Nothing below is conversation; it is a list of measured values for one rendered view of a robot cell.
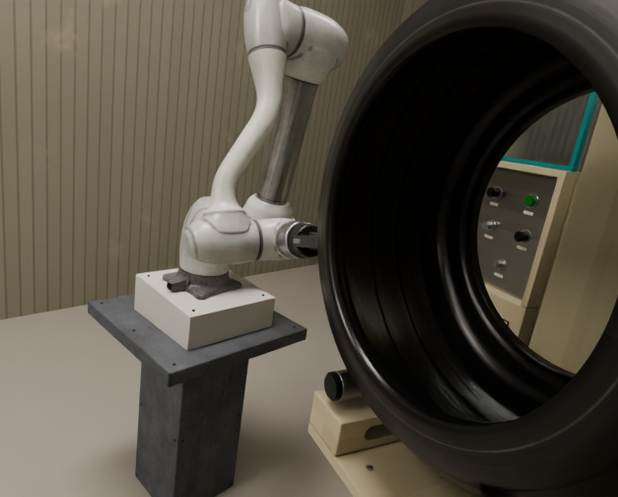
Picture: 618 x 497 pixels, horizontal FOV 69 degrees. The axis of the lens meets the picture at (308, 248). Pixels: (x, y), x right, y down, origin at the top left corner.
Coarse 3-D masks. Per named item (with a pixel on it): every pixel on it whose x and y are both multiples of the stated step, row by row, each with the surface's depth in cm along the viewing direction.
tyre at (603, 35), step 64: (448, 0) 47; (512, 0) 40; (576, 0) 35; (384, 64) 56; (448, 64) 67; (512, 64) 69; (576, 64) 35; (384, 128) 74; (448, 128) 79; (512, 128) 73; (320, 192) 72; (384, 192) 80; (448, 192) 84; (320, 256) 71; (384, 256) 82; (448, 256) 84; (384, 320) 77; (448, 320) 81; (384, 384) 57; (448, 384) 72; (512, 384) 72; (576, 384) 35; (448, 448) 47; (512, 448) 40; (576, 448) 35
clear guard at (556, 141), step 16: (592, 96) 107; (560, 112) 115; (576, 112) 112; (592, 112) 109; (528, 128) 123; (544, 128) 119; (560, 128) 115; (576, 128) 112; (528, 144) 123; (544, 144) 119; (560, 144) 115; (576, 144) 111; (512, 160) 127; (528, 160) 123; (544, 160) 119; (560, 160) 115; (576, 160) 111
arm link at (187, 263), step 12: (192, 204) 133; (204, 204) 130; (192, 216) 130; (180, 240) 135; (180, 252) 134; (180, 264) 135; (192, 264) 132; (204, 264) 131; (216, 264) 133; (228, 264) 137
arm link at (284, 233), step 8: (288, 224) 104; (296, 224) 103; (280, 232) 105; (288, 232) 102; (280, 240) 104; (288, 240) 102; (280, 248) 105; (288, 248) 102; (288, 256) 106; (296, 256) 103; (304, 256) 104
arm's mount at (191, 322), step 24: (144, 288) 136; (240, 288) 144; (144, 312) 137; (168, 312) 127; (192, 312) 122; (216, 312) 126; (240, 312) 133; (264, 312) 140; (192, 336) 122; (216, 336) 128
